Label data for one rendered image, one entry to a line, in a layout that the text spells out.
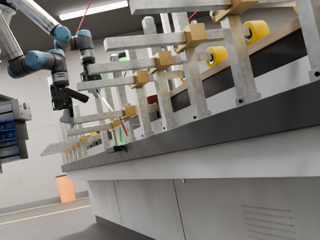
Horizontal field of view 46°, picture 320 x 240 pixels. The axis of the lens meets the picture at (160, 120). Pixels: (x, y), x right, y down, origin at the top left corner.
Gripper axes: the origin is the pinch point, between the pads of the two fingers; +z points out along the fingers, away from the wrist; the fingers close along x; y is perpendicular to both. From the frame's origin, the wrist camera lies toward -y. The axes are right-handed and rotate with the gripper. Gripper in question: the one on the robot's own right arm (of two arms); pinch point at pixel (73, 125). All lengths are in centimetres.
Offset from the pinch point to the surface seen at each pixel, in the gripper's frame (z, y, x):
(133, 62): -13, -15, 52
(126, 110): -2.8, -24.4, 5.1
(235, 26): -7, -26, 98
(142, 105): -1.5, -26.2, 22.8
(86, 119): -1.7, -6.3, 1.5
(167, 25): -95, -122, -134
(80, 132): 1.1, -7.2, -23.5
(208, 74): -6, -45, 49
